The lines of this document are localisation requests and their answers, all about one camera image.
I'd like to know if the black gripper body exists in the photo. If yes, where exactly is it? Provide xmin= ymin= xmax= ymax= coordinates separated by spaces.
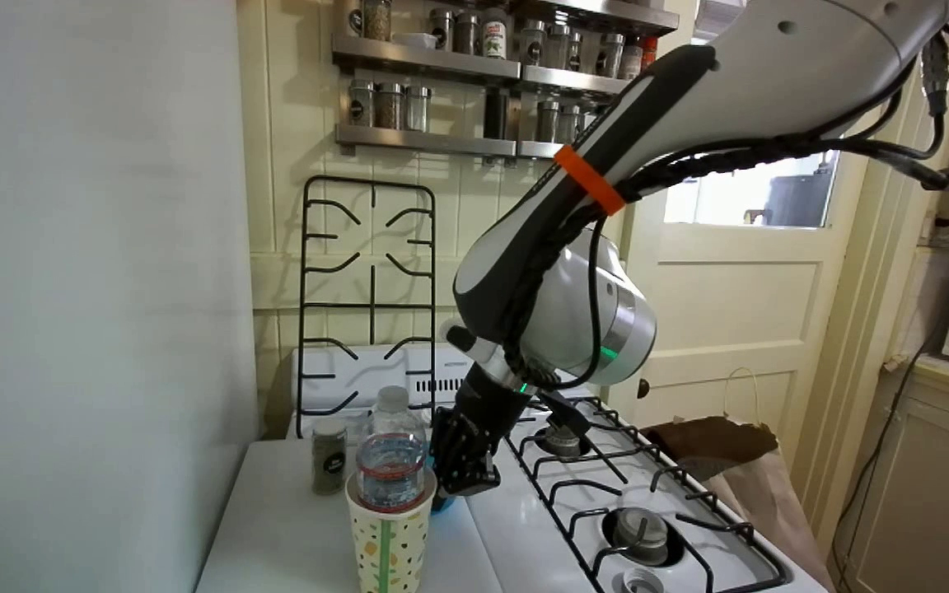
xmin=428 ymin=366 xmax=534 ymax=496

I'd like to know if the white box with barcode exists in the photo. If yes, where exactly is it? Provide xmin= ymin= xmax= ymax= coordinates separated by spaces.
xmin=291 ymin=338 xmax=479 ymax=443

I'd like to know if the clear plastic water bottle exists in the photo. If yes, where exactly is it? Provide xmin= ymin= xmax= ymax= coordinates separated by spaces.
xmin=350 ymin=383 xmax=434 ymax=513

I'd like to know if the round grey gas burner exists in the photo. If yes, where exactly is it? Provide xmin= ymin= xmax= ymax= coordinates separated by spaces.
xmin=536 ymin=423 xmax=592 ymax=461
xmin=601 ymin=504 xmax=679 ymax=566

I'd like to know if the white gas stove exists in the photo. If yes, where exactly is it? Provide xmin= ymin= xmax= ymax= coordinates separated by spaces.
xmin=461 ymin=393 xmax=831 ymax=593

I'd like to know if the confetti print paper cup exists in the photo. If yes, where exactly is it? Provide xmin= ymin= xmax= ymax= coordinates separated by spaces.
xmin=342 ymin=472 xmax=443 ymax=593

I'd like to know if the spare black stove grate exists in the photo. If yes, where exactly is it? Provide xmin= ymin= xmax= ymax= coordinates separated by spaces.
xmin=292 ymin=176 xmax=443 ymax=443

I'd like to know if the white panelled door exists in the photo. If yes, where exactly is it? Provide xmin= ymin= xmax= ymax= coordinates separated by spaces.
xmin=620 ymin=152 xmax=875 ymax=464

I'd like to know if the metal spice rack shelf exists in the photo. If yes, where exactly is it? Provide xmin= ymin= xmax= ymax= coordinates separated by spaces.
xmin=327 ymin=0 xmax=682 ymax=161

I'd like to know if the glass spice jar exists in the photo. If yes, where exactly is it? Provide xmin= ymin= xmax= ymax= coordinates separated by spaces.
xmin=534 ymin=91 xmax=565 ymax=146
xmin=452 ymin=10 xmax=485 ymax=59
xmin=345 ymin=78 xmax=377 ymax=133
xmin=405 ymin=81 xmax=434 ymax=136
xmin=495 ymin=88 xmax=528 ymax=142
xmin=372 ymin=81 xmax=405 ymax=133
xmin=481 ymin=10 xmax=514 ymax=61
xmin=565 ymin=94 xmax=590 ymax=146

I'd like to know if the white refrigerator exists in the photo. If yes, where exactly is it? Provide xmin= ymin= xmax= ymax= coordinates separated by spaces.
xmin=0 ymin=0 xmax=263 ymax=593

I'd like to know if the metal mug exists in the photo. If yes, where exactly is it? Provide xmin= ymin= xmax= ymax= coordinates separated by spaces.
xmin=345 ymin=0 xmax=395 ymax=44

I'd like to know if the cream kitchen cabinet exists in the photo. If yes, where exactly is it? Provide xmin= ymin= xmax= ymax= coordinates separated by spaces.
xmin=831 ymin=348 xmax=949 ymax=593

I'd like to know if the orange arm strap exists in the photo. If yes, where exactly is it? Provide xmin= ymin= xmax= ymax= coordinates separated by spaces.
xmin=550 ymin=146 xmax=634 ymax=219

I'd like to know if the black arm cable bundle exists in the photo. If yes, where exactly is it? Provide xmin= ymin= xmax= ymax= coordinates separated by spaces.
xmin=495 ymin=25 xmax=949 ymax=398

